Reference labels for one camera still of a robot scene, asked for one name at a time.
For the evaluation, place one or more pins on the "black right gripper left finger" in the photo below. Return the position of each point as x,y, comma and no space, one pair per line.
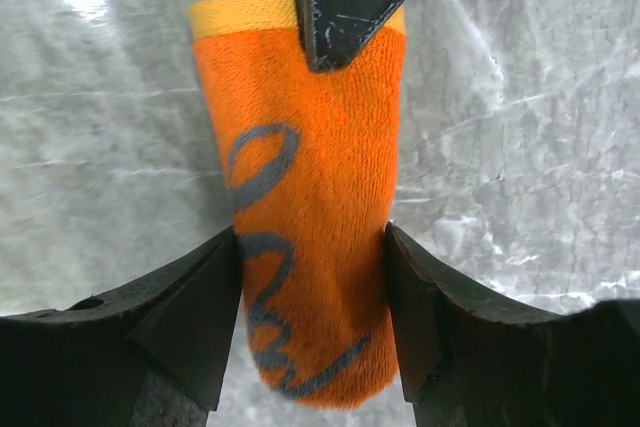
178,322

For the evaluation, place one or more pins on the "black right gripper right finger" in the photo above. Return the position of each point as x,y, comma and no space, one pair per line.
468,355

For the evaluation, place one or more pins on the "grey orange giraffe towel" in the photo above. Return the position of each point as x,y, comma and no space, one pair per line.
310,165

